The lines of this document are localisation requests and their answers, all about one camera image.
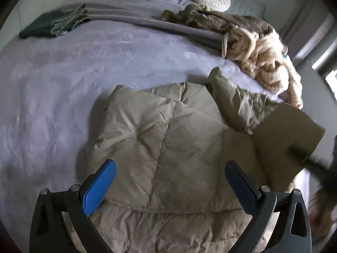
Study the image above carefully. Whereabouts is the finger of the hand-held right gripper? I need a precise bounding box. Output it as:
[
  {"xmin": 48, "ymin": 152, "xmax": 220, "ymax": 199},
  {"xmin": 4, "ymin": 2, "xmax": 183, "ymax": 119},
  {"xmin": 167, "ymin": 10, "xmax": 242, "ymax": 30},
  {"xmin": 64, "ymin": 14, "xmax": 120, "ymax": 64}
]
[{"xmin": 288, "ymin": 148, "xmax": 325, "ymax": 176}]

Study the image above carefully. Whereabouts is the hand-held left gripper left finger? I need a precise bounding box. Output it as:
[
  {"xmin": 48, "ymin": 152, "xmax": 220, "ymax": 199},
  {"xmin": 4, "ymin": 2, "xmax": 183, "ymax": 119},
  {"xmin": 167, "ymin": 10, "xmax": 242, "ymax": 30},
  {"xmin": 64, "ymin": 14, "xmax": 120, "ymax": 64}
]
[{"xmin": 29, "ymin": 159, "xmax": 117, "ymax": 253}]

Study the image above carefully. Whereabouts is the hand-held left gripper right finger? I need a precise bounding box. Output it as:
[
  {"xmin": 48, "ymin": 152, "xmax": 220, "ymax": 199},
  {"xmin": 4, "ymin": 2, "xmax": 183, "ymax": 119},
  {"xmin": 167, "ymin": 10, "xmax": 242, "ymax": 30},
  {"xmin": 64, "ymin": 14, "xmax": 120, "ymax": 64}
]
[{"xmin": 225, "ymin": 160, "xmax": 313, "ymax": 253}]

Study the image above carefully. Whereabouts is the beige puffer jacket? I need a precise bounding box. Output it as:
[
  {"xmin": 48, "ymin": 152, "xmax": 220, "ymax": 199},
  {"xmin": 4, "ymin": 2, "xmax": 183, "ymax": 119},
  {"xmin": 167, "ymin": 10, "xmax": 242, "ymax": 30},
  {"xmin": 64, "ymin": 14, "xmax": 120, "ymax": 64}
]
[{"xmin": 76, "ymin": 67, "xmax": 327, "ymax": 253}]

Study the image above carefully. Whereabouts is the window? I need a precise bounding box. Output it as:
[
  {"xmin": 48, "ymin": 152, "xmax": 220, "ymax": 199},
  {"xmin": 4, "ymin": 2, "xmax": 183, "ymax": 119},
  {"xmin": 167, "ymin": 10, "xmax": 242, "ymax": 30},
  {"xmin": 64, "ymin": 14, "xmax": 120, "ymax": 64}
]
[{"xmin": 312, "ymin": 58, "xmax": 337, "ymax": 97}]

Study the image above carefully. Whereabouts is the lavender bed cover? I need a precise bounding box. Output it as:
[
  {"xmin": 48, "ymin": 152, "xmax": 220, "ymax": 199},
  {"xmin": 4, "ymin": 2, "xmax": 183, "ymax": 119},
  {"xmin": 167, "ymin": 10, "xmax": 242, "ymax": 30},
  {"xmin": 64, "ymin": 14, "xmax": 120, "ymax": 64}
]
[{"xmin": 0, "ymin": 18, "xmax": 311, "ymax": 244}]

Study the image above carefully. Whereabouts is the cream chunky knit blanket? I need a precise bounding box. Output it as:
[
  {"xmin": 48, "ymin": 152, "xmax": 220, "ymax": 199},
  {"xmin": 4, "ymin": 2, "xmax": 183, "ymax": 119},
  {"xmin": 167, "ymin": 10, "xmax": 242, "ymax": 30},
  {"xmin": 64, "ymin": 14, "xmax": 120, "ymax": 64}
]
[{"xmin": 193, "ymin": 2, "xmax": 305, "ymax": 110}]

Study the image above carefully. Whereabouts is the brown faux fur blanket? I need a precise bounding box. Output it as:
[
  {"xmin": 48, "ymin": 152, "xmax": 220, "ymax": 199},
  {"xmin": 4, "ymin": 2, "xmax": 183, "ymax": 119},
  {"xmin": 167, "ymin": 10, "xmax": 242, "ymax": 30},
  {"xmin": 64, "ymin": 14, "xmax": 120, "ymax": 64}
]
[{"xmin": 160, "ymin": 4, "xmax": 289, "ymax": 58}]

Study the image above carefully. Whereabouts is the dark green fringed scarf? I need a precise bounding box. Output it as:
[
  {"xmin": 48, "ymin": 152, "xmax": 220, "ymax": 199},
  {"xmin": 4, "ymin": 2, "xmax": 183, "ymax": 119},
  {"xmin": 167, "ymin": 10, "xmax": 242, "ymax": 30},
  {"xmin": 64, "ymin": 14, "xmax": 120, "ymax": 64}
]
[{"xmin": 19, "ymin": 4, "xmax": 92, "ymax": 39}]

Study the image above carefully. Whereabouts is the grey throw blanket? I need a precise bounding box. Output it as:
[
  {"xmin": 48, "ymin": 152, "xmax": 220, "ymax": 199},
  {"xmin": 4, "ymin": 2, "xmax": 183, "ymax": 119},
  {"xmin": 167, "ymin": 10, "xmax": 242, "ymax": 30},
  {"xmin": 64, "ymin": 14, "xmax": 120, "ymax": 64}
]
[{"xmin": 60, "ymin": 0, "xmax": 227, "ymax": 51}]

